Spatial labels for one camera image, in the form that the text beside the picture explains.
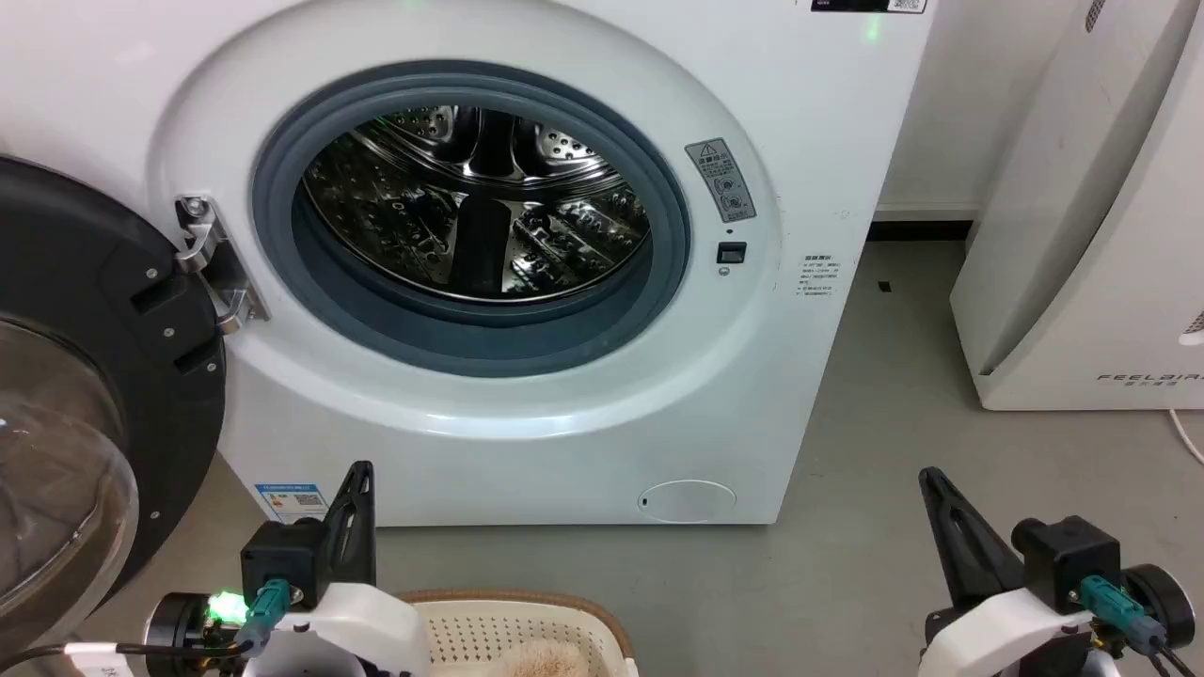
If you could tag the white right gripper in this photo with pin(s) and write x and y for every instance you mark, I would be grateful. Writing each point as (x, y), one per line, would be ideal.
(997, 635)

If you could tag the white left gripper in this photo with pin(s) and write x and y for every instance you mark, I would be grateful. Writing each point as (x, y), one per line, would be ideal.
(362, 625)

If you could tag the silver metal door hinge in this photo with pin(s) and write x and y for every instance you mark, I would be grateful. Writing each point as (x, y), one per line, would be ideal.
(212, 254)

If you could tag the washing machine door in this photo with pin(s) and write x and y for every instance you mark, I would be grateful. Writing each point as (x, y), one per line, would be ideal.
(85, 282)

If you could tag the stainless steel washing machine drum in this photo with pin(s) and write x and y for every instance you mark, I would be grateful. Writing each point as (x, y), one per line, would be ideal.
(564, 216)

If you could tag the blue energy label sticker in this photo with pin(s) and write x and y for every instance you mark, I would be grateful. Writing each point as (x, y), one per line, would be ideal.
(292, 500)

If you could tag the beige plastic laundry basket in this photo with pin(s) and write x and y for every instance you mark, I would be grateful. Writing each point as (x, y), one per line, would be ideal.
(470, 630)

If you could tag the black left wrist motor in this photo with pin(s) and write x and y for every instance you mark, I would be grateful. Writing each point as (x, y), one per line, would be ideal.
(174, 635)

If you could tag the black wrist motor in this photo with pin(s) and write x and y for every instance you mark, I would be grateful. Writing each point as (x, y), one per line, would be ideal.
(174, 635)
(1166, 602)

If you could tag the black right wrist motor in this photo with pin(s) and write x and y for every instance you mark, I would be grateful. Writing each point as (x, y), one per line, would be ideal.
(1166, 602)

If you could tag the white front-load washing machine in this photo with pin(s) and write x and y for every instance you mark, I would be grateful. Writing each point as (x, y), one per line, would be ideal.
(583, 432)

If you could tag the oval drain filter cover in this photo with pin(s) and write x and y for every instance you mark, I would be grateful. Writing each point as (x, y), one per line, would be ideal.
(687, 500)

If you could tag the white air purifier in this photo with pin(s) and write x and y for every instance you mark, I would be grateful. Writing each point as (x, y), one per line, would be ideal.
(1101, 235)

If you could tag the black door latch slot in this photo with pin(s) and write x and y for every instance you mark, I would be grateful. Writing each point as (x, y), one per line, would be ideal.
(731, 252)

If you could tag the grey rubber door gasket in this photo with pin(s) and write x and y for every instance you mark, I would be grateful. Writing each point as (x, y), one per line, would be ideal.
(658, 282)

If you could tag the grey warning sticker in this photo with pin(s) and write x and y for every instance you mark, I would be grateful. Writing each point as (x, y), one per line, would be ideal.
(722, 181)

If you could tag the black label with QR code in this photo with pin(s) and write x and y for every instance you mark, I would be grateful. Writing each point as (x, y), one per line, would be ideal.
(870, 5)

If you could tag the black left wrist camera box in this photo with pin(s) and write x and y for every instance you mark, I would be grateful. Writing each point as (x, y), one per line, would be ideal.
(282, 559)

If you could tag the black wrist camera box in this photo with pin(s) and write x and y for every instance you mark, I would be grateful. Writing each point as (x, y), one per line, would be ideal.
(1068, 555)
(282, 559)

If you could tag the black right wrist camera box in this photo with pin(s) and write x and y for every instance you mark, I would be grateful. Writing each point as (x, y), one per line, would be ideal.
(1068, 555)

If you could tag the teal left camera connector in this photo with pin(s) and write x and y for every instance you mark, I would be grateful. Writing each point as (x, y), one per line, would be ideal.
(266, 606)

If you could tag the teal camera connector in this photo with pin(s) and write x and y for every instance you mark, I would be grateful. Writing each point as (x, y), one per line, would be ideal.
(1115, 606)
(266, 606)

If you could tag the teal right camera connector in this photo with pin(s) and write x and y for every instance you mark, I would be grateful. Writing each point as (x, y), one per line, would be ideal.
(1115, 606)

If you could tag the black wall baseboard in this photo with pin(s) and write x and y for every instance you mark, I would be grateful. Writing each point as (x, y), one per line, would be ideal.
(922, 230)

